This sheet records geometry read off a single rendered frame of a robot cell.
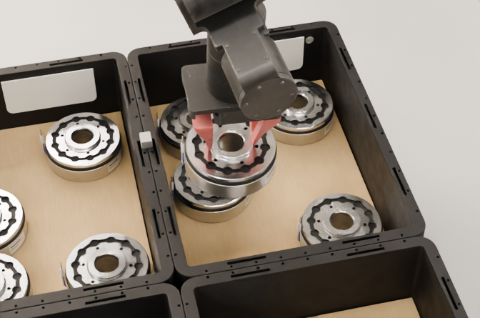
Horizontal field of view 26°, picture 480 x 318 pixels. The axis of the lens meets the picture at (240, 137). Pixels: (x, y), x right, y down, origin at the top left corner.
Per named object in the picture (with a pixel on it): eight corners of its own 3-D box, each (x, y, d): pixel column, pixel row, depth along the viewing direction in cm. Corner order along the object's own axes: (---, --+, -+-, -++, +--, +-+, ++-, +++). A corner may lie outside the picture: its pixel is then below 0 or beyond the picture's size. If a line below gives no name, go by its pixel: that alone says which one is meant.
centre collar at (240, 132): (206, 130, 118) (206, 126, 117) (248, 126, 118) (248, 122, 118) (212, 164, 115) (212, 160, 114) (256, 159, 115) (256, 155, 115)
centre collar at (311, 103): (276, 93, 147) (277, 90, 147) (311, 90, 148) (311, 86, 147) (283, 117, 144) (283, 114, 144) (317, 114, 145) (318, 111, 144)
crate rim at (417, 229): (126, 62, 145) (125, 49, 143) (332, 31, 150) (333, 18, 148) (178, 291, 118) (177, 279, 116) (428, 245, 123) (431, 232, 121)
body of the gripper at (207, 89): (286, 112, 109) (291, 63, 103) (190, 123, 107) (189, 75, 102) (273, 67, 113) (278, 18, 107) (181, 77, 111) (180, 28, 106)
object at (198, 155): (180, 118, 119) (180, 115, 119) (266, 109, 121) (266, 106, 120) (192, 187, 113) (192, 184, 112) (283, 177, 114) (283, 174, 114)
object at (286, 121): (256, 85, 149) (256, 82, 149) (325, 78, 150) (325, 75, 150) (267, 135, 142) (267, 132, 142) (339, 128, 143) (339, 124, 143)
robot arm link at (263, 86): (246, -67, 96) (163, -27, 96) (290, 17, 89) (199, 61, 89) (280, 13, 105) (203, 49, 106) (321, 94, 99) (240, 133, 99)
